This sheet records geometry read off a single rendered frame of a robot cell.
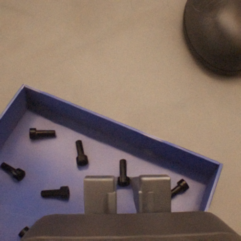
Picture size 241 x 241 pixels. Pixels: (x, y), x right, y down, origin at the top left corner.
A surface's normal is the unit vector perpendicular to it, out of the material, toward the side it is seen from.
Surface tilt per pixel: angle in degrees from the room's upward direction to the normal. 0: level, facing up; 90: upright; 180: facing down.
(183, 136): 0
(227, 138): 0
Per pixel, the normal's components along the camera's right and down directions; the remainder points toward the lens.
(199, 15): -0.80, -0.24
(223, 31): -0.39, -0.04
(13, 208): 0.01, -0.48
